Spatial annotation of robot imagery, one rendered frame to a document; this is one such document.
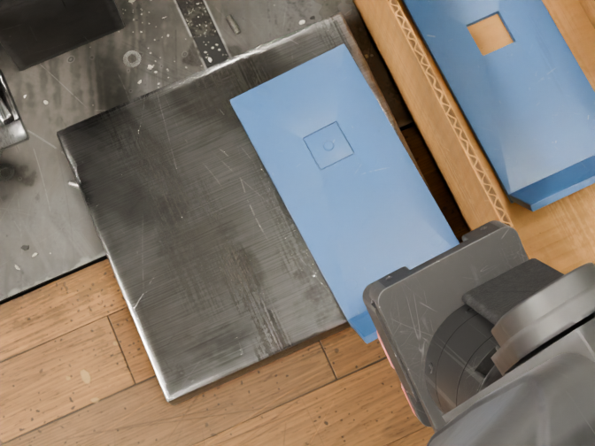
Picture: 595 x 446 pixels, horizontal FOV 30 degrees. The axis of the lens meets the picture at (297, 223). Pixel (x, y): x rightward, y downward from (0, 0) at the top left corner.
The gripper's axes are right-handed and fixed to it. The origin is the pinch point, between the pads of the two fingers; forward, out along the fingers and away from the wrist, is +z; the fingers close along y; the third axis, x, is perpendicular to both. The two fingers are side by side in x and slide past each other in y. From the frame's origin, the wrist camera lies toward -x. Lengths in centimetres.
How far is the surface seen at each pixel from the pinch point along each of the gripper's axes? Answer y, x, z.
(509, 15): 9.2, -13.0, 8.8
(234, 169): 8.7, 4.8, 7.4
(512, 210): 0.5, -7.5, 4.3
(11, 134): 15.8, 13.9, 4.3
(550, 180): 1.3, -9.8, 3.4
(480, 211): 2.5, -4.9, 0.9
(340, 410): -4.2, 5.7, 2.3
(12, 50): 19.0, 12.4, 12.7
